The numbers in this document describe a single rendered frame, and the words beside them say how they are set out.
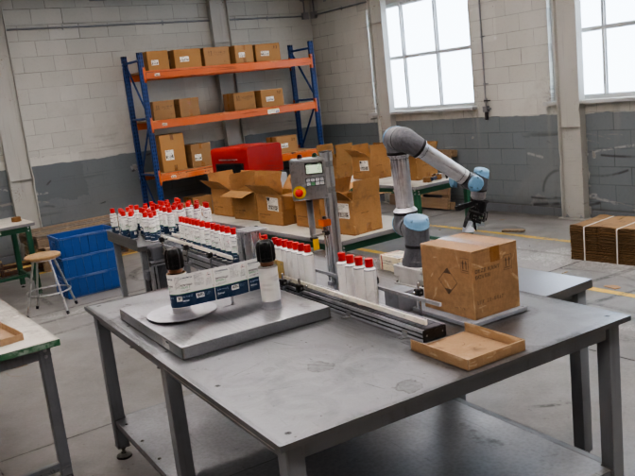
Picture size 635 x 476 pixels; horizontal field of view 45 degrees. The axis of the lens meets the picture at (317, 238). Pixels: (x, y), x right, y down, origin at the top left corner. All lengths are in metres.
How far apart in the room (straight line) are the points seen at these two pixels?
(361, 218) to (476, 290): 2.34
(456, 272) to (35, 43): 8.50
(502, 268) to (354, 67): 9.05
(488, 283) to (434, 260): 0.24
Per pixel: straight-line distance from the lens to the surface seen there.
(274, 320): 3.11
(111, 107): 11.02
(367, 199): 5.22
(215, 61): 10.92
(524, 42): 9.53
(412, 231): 3.54
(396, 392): 2.43
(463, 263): 2.95
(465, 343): 2.80
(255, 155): 8.92
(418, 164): 7.67
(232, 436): 3.74
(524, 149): 9.64
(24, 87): 10.70
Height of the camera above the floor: 1.78
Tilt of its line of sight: 11 degrees down
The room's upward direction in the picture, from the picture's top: 6 degrees counter-clockwise
